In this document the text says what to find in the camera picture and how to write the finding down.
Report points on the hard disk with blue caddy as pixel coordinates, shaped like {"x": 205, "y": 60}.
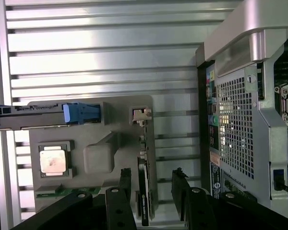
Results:
{"x": 38, "y": 115}

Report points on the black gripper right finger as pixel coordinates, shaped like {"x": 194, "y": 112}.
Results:
{"x": 196, "y": 210}

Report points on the gray printed parts rack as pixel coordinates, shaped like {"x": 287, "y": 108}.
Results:
{"x": 124, "y": 153}

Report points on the open dark gray PC case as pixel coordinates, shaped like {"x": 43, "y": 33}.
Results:
{"x": 235, "y": 107}

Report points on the silver CPU chip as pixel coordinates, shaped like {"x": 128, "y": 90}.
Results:
{"x": 52, "y": 161}

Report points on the green RAM stick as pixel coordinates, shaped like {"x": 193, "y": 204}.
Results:
{"x": 62, "y": 192}

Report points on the green motherboard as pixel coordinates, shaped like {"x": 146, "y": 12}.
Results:
{"x": 286, "y": 69}

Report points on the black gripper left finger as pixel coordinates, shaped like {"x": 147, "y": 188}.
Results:
{"x": 117, "y": 210}

